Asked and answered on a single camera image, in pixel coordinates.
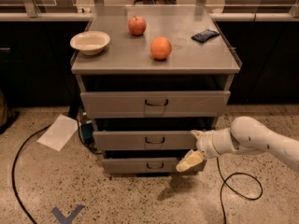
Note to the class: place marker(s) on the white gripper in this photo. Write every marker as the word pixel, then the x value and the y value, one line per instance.
pixel 206 144

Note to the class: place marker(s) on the grey drawer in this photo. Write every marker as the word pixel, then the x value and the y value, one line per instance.
pixel 140 165
pixel 154 104
pixel 144 140

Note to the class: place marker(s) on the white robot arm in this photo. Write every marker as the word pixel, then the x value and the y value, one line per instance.
pixel 245 136

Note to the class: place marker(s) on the grey metal drawer cabinet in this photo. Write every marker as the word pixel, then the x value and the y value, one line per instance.
pixel 127 65

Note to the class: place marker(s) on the grey bottom drawer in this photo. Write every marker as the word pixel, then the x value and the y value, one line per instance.
pixel 140 165

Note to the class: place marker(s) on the grey top drawer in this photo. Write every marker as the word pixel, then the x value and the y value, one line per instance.
pixel 154 104

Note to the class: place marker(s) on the orange fruit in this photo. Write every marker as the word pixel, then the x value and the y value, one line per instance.
pixel 160 48

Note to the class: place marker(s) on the dark blue sponge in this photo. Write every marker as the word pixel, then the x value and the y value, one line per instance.
pixel 204 36

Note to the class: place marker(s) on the red apple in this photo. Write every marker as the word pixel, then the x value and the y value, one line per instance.
pixel 137 25

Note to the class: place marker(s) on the white paper sheet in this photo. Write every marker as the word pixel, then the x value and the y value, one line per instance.
pixel 59 133

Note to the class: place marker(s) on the white ceramic bowl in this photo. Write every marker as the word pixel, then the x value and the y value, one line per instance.
pixel 90 42

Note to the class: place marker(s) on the grey counter rail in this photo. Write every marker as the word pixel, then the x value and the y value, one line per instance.
pixel 90 16

